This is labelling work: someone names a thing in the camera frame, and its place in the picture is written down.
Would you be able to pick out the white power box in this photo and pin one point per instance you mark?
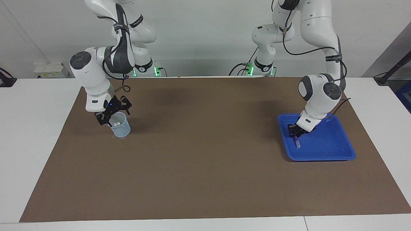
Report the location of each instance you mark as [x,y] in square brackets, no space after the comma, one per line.
[48,70]

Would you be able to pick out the brown table mat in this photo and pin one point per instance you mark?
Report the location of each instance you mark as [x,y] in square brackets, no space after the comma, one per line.
[205,160]

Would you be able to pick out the light blue mesh pen cup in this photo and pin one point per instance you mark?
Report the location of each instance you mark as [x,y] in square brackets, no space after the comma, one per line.
[120,131]

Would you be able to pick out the purple marker pen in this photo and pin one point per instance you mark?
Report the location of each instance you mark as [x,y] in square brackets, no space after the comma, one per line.
[298,143]

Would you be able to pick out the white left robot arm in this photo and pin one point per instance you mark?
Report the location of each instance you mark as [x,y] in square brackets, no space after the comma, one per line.
[318,96]

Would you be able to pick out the black stand with pole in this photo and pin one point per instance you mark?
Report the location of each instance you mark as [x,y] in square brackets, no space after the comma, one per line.
[391,72]

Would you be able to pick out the blue plastic tray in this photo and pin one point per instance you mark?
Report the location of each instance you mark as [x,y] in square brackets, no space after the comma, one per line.
[327,147]

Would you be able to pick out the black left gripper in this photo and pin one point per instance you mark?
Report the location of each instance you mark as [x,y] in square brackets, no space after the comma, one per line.
[301,131]

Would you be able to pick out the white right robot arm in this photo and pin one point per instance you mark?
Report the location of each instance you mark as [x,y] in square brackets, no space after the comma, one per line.
[93,73]

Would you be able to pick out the black table clamp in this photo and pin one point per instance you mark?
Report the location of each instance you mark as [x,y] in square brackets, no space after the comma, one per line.
[6,81]

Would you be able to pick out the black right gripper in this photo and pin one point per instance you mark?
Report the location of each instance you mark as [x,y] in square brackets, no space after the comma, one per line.
[114,107]

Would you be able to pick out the blue crate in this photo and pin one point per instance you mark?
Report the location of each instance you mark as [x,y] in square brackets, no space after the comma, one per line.
[405,96]

